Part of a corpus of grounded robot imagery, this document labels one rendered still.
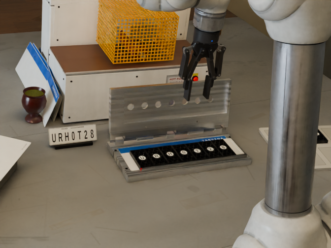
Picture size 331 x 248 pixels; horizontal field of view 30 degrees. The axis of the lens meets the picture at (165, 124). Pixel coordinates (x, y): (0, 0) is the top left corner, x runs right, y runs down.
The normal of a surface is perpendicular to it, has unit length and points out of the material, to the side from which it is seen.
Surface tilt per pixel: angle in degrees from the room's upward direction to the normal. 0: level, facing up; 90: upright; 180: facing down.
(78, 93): 90
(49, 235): 0
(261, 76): 0
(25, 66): 63
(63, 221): 0
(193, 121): 79
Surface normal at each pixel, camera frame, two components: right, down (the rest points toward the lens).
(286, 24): -0.50, 0.64
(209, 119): 0.41, 0.33
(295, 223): 0.05, -0.33
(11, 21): 0.12, -0.86
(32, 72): -0.74, -0.29
